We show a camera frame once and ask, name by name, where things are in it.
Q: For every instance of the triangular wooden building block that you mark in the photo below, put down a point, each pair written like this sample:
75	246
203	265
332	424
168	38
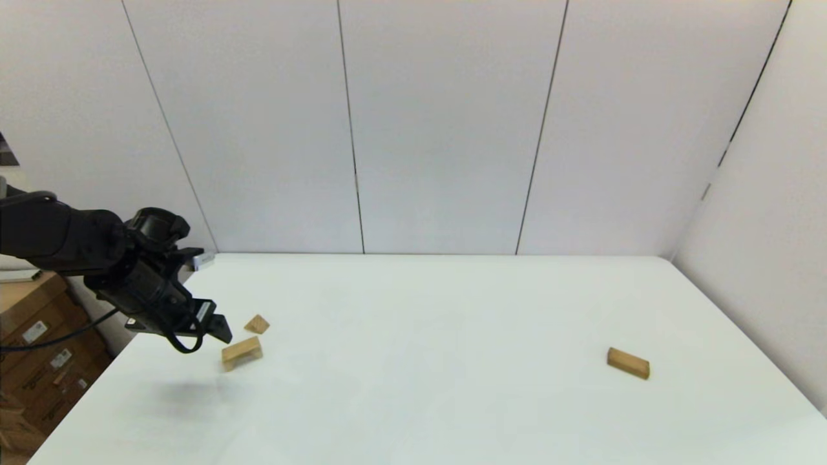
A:
257	325

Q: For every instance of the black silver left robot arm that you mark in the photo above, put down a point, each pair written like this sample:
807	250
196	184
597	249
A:
52	239

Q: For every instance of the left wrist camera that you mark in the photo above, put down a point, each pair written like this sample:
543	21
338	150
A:
200	259

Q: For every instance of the arched wooden building block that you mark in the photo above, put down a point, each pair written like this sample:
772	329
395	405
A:
242	353

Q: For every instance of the brown labelled cardboard box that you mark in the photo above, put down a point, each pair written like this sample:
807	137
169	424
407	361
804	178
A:
64	407
19	356
45	381

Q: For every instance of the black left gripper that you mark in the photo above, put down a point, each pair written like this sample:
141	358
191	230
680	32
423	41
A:
152	297

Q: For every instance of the rectangular wooden building block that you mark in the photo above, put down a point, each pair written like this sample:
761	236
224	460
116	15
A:
628	363

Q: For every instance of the white flat object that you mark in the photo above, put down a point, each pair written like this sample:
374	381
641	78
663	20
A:
16	276

